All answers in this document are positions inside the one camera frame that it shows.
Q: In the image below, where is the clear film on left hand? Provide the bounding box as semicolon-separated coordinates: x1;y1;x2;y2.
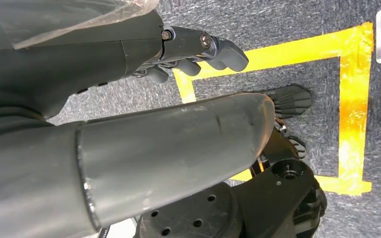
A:
0;0;160;60

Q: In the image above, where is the black robot leg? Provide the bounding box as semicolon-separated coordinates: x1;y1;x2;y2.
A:
132;126;328;238

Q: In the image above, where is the black robot foot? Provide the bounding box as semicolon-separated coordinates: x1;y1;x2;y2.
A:
261;84;313;159

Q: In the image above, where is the yellow floor tape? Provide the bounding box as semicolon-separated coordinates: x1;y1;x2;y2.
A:
172;21;375;197

